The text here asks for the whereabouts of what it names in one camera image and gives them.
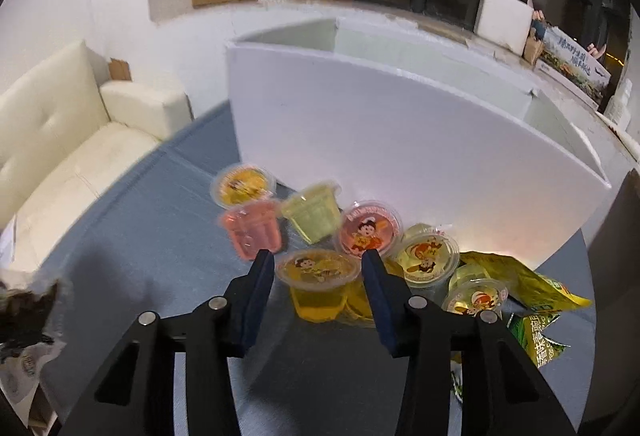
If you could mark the pale yellow jelly cup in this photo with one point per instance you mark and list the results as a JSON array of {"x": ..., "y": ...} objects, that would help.
[{"x": 427, "y": 256}]

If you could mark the printed landscape carton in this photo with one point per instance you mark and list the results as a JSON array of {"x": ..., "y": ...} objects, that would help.
[{"x": 564, "y": 60}]

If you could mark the white spray bottle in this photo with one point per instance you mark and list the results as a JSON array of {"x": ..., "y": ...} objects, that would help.
[{"x": 617, "y": 108}]

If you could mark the red lid jelly cup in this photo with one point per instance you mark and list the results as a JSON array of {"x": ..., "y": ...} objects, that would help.
[{"x": 368, "y": 225}]

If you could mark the cream leather sofa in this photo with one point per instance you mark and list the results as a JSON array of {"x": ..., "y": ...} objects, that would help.
[{"x": 65, "y": 140}]

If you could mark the orange lid jelly cup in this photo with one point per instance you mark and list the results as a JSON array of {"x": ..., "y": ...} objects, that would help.
[{"x": 241, "y": 183}]

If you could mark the white foam box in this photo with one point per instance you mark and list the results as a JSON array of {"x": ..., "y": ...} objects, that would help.
[{"x": 505, "y": 23}]

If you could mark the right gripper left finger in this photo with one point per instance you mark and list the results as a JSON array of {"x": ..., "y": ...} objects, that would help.
[{"x": 132, "y": 393}]

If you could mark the small clear jelly cup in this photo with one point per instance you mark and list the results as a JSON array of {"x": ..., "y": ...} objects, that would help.
[{"x": 471, "y": 290}]

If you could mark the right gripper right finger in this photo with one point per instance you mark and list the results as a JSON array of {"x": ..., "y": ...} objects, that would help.
[{"x": 503, "y": 392}]

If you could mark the green jelly cup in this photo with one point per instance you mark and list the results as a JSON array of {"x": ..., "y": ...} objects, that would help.
[{"x": 314, "y": 211}]

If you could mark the pink jelly cup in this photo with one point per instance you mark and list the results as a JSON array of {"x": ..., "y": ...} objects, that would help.
[{"x": 253, "y": 226}]

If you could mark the white storage box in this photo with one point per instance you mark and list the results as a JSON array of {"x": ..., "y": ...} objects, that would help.
[{"x": 444, "y": 135}]

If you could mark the dark seaweed clear packet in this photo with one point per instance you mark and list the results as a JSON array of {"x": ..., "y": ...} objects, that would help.
[{"x": 31, "y": 332}]

